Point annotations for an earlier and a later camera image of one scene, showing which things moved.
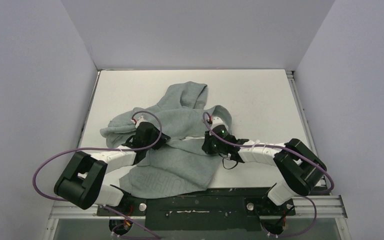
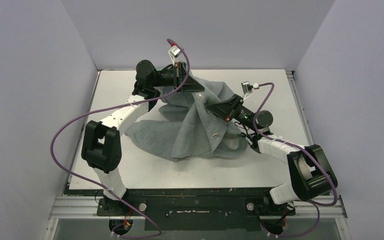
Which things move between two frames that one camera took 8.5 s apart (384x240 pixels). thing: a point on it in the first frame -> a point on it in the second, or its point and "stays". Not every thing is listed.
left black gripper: x=162 y=140 -> x=179 y=74
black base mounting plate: x=238 y=209 stays
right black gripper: x=208 y=145 -> x=235 y=108
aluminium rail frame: x=331 y=204 stays
